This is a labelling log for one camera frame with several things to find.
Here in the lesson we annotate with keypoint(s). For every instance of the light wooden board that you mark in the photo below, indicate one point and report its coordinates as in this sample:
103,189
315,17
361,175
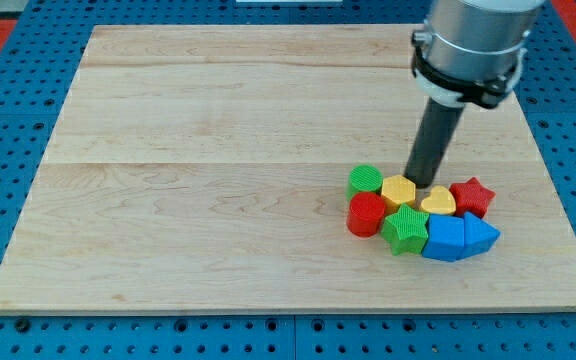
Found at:
201,169

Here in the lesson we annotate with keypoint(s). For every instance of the yellow hexagon block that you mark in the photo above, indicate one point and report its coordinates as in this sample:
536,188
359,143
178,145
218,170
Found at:
396,191

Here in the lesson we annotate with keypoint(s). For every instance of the yellow heart block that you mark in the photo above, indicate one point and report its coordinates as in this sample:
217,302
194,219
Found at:
439,201

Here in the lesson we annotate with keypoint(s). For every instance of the green star block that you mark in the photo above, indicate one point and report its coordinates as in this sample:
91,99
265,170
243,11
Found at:
406,230

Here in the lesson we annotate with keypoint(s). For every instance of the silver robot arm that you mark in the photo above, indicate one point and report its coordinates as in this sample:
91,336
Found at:
471,51

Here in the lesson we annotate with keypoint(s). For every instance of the red star block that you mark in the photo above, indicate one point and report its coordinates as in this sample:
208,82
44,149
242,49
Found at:
471,196

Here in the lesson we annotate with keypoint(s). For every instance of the blue cube block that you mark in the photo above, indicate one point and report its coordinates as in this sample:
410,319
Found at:
446,239

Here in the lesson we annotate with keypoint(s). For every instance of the blue triangle block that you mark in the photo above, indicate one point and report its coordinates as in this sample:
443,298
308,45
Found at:
479,235

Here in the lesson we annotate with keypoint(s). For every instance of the green cylinder block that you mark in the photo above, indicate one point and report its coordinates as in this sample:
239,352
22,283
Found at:
363,178

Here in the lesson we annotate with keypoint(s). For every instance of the red cylinder block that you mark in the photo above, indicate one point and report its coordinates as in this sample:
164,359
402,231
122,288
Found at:
365,214

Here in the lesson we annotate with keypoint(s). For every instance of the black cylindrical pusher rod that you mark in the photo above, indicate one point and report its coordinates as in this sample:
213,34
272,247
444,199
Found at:
433,137

